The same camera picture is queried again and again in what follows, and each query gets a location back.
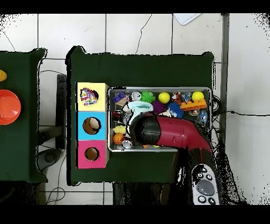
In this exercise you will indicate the mint green cloth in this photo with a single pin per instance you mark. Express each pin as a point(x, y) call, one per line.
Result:
point(139, 106)

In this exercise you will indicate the colourful dotted cloth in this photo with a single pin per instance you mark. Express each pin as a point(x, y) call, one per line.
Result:
point(88, 96)

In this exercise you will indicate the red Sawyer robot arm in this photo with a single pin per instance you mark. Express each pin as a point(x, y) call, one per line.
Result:
point(179, 133)

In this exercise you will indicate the wooden box with three holes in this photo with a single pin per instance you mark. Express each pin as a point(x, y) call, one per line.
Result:
point(101, 126)

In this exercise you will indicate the silver mesh bin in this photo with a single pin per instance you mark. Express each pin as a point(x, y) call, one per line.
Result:
point(118, 149)

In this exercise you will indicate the green spiky ball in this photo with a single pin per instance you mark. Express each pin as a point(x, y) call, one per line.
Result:
point(147, 96)

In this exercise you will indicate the purple spiky ball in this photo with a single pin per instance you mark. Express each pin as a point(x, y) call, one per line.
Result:
point(159, 106)

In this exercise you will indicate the small orange basketball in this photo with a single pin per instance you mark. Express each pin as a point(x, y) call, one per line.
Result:
point(118, 138)

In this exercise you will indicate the plain yellow ball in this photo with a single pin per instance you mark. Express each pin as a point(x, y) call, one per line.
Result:
point(164, 97)

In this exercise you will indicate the blue spiky ball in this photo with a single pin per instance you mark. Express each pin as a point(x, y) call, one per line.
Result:
point(176, 109)

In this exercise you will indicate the dark green table cloth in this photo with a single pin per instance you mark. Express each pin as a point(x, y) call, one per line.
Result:
point(137, 69)

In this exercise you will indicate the orange striped tiger toy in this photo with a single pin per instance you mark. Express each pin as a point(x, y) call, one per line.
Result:
point(176, 97)

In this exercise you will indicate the orange toy brick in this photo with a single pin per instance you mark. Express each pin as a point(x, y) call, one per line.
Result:
point(193, 105)

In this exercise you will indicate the yellow smiley ball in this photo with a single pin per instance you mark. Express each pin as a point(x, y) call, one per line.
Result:
point(197, 96)

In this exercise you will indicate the white tray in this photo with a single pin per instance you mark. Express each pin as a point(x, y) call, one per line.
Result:
point(185, 18)

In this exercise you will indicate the neighbouring green cloth table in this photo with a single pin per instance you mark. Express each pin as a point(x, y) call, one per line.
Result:
point(19, 116)

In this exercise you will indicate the orange plastic bowl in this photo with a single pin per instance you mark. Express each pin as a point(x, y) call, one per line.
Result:
point(8, 106)

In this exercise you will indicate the yellow plastic toy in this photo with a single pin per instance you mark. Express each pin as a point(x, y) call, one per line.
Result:
point(2, 75)

